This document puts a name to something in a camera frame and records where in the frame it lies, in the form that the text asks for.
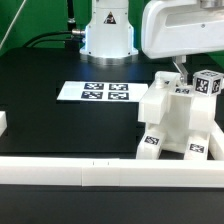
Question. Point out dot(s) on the white chair back frame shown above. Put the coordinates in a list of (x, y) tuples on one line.
[(155, 103)]

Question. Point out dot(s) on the white chair seat part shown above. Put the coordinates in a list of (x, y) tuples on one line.
[(176, 120)]

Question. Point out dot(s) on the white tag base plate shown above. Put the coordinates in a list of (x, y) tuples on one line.
[(102, 91)]

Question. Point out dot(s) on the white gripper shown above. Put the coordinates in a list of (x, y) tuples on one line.
[(182, 27)]

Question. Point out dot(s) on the white U-shaped fence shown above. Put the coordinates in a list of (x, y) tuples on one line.
[(111, 172)]

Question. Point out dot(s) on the white tagged cube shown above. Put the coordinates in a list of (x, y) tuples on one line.
[(208, 82)]

